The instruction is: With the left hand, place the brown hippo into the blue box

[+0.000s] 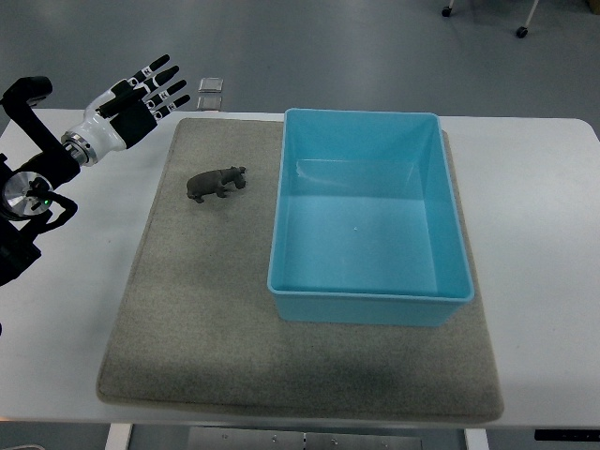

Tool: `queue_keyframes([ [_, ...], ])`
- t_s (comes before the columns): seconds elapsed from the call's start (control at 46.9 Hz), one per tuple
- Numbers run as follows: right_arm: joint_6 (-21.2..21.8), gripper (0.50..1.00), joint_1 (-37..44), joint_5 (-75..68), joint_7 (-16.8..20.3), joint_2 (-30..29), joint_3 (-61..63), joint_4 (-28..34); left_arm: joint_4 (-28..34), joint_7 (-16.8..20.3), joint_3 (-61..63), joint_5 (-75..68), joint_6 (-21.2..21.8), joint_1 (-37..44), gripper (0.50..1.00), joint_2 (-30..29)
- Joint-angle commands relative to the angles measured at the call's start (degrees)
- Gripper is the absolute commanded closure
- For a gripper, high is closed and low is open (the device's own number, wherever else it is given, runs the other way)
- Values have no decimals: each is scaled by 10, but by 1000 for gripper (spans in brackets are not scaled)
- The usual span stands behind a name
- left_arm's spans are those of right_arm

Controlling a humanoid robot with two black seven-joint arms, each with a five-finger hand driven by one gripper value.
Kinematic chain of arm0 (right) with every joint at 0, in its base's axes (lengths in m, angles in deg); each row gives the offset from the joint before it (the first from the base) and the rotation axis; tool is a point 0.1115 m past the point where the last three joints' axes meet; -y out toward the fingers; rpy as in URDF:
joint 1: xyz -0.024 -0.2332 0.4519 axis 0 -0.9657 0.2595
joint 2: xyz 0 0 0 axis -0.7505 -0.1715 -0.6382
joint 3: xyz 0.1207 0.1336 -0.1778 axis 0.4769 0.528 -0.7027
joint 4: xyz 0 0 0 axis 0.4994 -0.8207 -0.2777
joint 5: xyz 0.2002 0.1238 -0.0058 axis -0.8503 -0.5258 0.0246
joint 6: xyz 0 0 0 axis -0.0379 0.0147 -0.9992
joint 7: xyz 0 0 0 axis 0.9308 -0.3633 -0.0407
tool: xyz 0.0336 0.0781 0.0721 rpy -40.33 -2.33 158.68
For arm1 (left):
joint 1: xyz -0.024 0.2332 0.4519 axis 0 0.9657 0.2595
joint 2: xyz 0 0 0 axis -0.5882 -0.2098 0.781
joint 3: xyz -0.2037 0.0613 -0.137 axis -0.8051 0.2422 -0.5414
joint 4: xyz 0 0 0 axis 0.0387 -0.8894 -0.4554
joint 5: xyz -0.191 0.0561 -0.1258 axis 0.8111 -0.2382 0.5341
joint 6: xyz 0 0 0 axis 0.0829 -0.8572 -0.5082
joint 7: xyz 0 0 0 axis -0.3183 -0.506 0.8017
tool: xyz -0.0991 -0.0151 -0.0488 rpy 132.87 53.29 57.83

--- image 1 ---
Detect lower floor outlet cover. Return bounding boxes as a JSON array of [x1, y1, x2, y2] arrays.
[[196, 96, 222, 111]]

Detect blue plastic box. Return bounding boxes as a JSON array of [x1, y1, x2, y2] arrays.
[[267, 109, 475, 326]]

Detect left caster wheel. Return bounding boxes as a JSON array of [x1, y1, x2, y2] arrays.
[[442, 0, 456, 18]]

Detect floor outlet cover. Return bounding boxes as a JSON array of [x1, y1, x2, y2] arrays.
[[196, 96, 222, 111], [198, 77, 224, 93]]

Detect right caster wheel with leg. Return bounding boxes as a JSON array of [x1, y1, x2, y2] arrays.
[[515, 0, 539, 39]]

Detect grey felt mat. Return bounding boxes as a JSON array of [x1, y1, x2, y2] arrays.
[[97, 118, 503, 423]]

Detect black table control panel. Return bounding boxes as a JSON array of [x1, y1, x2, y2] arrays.
[[534, 428, 600, 443]]

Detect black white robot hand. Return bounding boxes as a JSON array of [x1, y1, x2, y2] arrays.
[[61, 54, 190, 166]]

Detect brown hippo toy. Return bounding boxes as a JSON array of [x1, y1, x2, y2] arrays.
[[187, 166, 247, 203]]

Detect metal table frame plate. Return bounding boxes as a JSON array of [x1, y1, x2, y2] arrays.
[[187, 427, 423, 450]]

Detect upper floor outlet cover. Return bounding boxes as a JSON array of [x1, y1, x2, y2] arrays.
[[198, 77, 224, 93]]

